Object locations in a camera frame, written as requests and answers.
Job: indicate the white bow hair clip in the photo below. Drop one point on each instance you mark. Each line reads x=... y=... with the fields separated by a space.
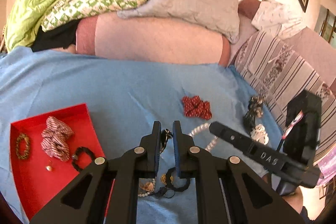
x=259 y=134

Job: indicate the red shallow tray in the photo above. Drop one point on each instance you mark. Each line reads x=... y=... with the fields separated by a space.
x=34 y=184

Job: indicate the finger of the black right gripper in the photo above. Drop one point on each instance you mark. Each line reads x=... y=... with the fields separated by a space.
x=241 y=142

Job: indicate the grey pillow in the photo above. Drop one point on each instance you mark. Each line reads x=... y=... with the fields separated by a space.
x=217 y=15

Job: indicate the white patterned pillow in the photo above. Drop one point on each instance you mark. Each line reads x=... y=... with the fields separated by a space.
x=278 y=20

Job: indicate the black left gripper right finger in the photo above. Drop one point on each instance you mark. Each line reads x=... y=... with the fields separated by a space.
x=228 y=190

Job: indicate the black lace hair clip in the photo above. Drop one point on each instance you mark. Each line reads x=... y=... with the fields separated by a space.
x=255 y=110

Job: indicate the red polka dot bow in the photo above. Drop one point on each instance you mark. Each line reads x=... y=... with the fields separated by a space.
x=194 y=107

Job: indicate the black garment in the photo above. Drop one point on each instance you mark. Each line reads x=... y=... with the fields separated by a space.
x=60 y=37

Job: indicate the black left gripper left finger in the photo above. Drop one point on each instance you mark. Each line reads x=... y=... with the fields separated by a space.
x=106 y=191

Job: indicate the striped floral pillow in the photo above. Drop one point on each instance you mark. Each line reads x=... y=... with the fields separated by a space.
x=278 y=73

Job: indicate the red plaid scrunchie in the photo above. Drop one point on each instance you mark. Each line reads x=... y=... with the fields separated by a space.
x=55 y=137

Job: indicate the pearl drop earring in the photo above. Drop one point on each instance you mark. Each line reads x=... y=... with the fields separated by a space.
x=49 y=166

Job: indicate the light blue blanket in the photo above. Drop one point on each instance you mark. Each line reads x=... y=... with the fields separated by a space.
x=124 y=99

